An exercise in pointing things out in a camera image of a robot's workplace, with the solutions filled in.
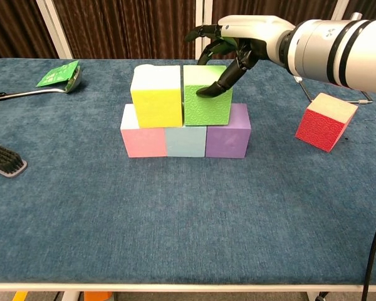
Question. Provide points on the blue table mat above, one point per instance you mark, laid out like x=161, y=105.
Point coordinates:
x=188, y=219

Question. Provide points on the green cube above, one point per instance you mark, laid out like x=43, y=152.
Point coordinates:
x=206, y=106

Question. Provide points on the small white jar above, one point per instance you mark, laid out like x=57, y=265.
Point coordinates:
x=145, y=65

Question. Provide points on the green packet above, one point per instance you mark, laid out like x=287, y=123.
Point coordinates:
x=58, y=75

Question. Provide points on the brown curtain partition panel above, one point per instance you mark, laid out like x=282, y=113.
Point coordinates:
x=128, y=25
x=366, y=7
x=253, y=9
x=12, y=25

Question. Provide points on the purple cube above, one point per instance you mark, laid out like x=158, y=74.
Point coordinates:
x=228, y=138

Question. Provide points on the pink cube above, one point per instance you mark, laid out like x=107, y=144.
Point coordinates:
x=144, y=142

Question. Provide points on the yellow cube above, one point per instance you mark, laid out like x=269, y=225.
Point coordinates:
x=156, y=106

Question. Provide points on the light blue cube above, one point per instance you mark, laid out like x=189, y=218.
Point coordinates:
x=186, y=141

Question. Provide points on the red orange cube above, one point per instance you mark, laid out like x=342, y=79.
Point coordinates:
x=322, y=128

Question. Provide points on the grey brush black bristles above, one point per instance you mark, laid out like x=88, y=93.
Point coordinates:
x=6, y=160

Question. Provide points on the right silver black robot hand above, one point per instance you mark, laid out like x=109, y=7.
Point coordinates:
x=253, y=31

